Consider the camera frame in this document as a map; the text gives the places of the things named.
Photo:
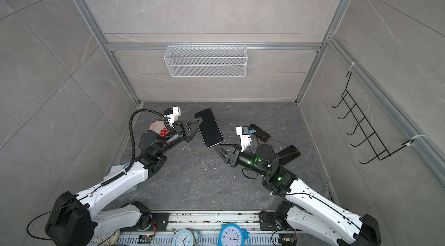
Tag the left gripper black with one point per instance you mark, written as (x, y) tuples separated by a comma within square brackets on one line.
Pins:
[(182, 133)]

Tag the black phone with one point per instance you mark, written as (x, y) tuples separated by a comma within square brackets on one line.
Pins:
[(209, 128)]

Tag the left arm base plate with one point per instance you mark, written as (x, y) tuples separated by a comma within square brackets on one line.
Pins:
[(156, 221)]

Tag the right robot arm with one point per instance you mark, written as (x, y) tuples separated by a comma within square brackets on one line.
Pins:
[(302, 208)]

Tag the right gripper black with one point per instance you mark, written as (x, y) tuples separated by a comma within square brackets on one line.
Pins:
[(233, 155)]

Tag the black wall hook rack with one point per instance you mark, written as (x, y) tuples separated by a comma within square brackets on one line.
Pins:
[(364, 125)]

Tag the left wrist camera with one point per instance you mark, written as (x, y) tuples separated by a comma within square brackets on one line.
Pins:
[(171, 116)]

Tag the pink plush toy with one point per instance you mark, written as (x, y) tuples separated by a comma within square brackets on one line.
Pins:
[(160, 127)]

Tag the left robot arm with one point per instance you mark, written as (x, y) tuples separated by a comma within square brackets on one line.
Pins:
[(78, 219)]

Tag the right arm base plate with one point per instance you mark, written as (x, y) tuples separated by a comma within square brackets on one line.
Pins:
[(269, 221)]

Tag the phone in red case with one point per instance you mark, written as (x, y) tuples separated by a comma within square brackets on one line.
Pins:
[(259, 133)]

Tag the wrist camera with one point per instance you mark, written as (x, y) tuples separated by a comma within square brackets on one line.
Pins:
[(171, 116), (245, 133)]

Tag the black phone case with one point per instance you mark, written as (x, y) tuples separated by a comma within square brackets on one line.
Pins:
[(288, 154)]

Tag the blue alarm clock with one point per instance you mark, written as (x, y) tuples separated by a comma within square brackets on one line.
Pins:
[(233, 235)]

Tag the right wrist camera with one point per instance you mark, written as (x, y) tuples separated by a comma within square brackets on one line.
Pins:
[(245, 133)]

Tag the white wire basket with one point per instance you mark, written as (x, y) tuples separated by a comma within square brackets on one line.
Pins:
[(206, 61)]

